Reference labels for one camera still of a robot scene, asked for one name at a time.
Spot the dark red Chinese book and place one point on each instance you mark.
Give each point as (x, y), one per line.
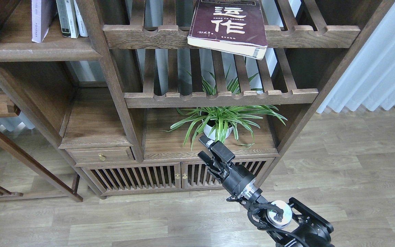
(233, 26)

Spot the white lavender paperback book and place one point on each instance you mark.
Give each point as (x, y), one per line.
(43, 13)

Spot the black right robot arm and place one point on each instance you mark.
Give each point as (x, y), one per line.
(290, 224)

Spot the dark wooden bookshelf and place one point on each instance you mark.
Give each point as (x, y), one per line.
(115, 92)

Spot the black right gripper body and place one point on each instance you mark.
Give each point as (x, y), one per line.
(236, 179)

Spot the white upright book right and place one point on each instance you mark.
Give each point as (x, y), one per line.
(81, 25)

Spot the white upright book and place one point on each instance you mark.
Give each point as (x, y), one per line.
(72, 20)
(81, 25)

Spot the white pleated curtain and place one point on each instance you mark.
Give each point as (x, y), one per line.
(369, 81)

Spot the grey upright book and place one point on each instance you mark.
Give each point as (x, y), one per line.
(63, 18)

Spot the green spider plant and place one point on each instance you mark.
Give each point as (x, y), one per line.
(235, 116)

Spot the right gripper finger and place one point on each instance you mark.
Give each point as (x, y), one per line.
(206, 141)
(208, 160)

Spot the white plant pot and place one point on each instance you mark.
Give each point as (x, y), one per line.
(217, 132)

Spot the brass drawer knob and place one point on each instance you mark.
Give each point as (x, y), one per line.
(101, 157)

